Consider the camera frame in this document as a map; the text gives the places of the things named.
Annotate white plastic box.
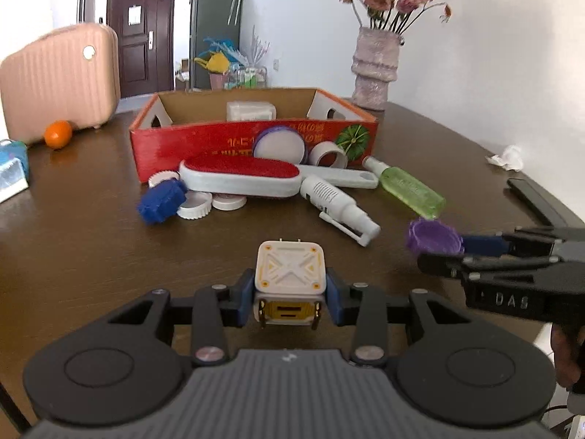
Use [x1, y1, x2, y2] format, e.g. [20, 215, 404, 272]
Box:
[226, 101, 277, 122]

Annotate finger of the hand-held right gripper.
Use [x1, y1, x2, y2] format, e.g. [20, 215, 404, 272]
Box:
[459, 226, 565, 258]
[417, 254, 563, 279]

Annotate purple-rimmed white round lid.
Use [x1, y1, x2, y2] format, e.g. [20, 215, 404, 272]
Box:
[252, 125, 308, 165]

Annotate white tape roll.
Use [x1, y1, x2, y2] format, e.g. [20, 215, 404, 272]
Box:
[307, 141, 349, 168]

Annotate blue tissue pack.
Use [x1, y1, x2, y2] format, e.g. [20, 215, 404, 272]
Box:
[0, 139, 30, 204]

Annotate red and white lint brush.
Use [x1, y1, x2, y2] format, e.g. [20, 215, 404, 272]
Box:
[178, 155, 380, 199]

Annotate blue gear-shaped cap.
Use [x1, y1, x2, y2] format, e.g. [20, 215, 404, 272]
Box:
[138, 179, 188, 225]

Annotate dark grey refrigerator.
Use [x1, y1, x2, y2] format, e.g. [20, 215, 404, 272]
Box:
[189, 0, 245, 91]

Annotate purple gear-shaped cap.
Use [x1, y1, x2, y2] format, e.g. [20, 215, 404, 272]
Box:
[406, 218, 464, 257]

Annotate red cardboard box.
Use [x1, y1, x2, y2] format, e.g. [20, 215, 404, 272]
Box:
[129, 87, 380, 184]

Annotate person's right hand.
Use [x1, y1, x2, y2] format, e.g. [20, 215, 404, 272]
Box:
[550, 324, 579, 389]

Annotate pink textured vase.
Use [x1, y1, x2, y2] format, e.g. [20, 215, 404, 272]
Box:
[351, 26, 405, 111]

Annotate green spray bottle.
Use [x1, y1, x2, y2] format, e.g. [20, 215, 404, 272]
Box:
[363, 155, 446, 219]

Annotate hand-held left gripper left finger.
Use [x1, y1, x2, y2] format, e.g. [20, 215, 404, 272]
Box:
[107, 269, 255, 367]

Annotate black flat bar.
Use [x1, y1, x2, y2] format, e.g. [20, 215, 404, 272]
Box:
[507, 178, 577, 230]

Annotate white spray bottle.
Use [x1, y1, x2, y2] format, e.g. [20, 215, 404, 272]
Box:
[299, 175, 381, 248]

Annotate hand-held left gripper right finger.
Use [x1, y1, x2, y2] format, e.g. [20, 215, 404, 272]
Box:
[325, 269, 473, 369]

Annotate small rack with bottles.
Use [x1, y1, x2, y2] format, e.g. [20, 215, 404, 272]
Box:
[226, 66, 268, 90]

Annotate pale decorative branches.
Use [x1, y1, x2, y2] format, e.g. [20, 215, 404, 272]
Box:
[249, 25, 272, 67]

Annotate yellow plastic item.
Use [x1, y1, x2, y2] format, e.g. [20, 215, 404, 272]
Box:
[194, 52, 229, 74]

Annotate crumpled white tissue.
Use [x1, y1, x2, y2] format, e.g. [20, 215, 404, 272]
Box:
[485, 145, 524, 172]

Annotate white cube charger adapter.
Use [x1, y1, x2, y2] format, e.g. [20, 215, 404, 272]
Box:
[252, 238, 327, 330]

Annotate dark brown door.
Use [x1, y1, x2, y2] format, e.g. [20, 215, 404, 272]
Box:
[106, 0, 177, 99]

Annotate pink suitcase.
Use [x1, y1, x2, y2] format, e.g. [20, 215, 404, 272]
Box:
[0, 23, 122, 147]

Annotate white round jar lid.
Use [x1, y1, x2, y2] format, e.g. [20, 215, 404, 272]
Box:
[148, 170, 181, 188]
[212, 192, 248, 211]
[176, 191, 214, 220]

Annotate orange fruit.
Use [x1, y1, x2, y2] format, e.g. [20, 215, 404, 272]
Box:
[44, 120, 74, 150]

